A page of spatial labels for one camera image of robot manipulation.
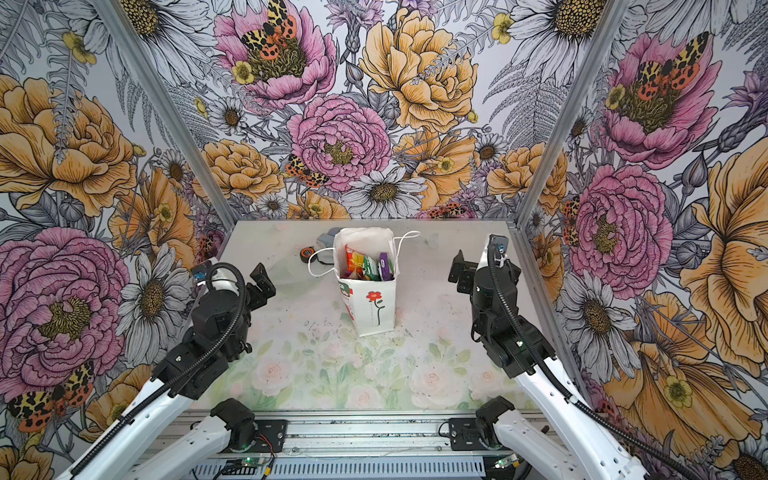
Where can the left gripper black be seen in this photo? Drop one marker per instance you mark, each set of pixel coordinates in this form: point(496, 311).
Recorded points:
point(258, 299)

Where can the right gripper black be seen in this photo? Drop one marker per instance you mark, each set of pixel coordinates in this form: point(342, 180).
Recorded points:
point(467, 269)

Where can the purple Fox's candy bag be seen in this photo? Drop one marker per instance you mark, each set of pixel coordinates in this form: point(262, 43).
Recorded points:
point(385, 267)

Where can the green yellow candy bag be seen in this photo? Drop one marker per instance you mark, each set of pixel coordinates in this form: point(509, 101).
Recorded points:
point(370, 268)

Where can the white paper bag red flower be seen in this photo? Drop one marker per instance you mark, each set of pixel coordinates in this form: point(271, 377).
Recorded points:
point(370, 304)

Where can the red yellow snack packet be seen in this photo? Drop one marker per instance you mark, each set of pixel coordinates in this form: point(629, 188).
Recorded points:
point(351, 263)

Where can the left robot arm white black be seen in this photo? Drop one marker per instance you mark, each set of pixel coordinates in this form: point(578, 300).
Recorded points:
point(217, 338)

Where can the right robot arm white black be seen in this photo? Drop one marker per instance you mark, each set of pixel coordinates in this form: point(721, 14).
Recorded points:
point(585, 448)

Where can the black orange tape roll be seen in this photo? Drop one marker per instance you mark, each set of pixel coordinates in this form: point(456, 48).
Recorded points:
point(306, 254)

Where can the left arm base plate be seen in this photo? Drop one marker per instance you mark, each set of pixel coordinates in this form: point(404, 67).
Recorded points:
point(264, 436)

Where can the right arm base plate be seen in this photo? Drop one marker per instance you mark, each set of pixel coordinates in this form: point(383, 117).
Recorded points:
point(471, 434)

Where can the aluminium rail frame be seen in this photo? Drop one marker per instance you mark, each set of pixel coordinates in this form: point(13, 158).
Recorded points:
point(340, 446)

